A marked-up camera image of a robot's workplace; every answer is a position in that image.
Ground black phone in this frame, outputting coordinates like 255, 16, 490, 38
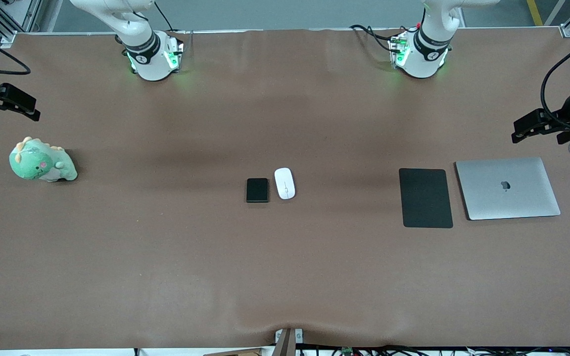
246, 178, 270, 204

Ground brown table cover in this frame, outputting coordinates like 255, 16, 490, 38
0, 27, 570, 350

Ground green dinosaur plush toy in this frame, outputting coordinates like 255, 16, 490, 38
9, 136, 78, 182

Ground black left arm base cable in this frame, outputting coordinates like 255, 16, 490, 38
349, 24, 410, 53

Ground black right arm base cable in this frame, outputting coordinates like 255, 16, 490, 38
153, 0, 188, 36

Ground metal table edge bracket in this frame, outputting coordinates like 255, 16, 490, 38
274, 328, 304, 356

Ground silver laptop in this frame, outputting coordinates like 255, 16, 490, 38
455, 157, 561, 221

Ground white computer mouse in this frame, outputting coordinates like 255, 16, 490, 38
274, 168, 296, 200

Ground black mouse pad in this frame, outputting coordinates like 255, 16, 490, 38
399, 168, 454, 229

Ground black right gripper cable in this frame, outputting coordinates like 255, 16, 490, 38
0, 27, 32, 76

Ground black arm base cable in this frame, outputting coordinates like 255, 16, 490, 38
349, 24, 410, 53
153, 0, 188, 36

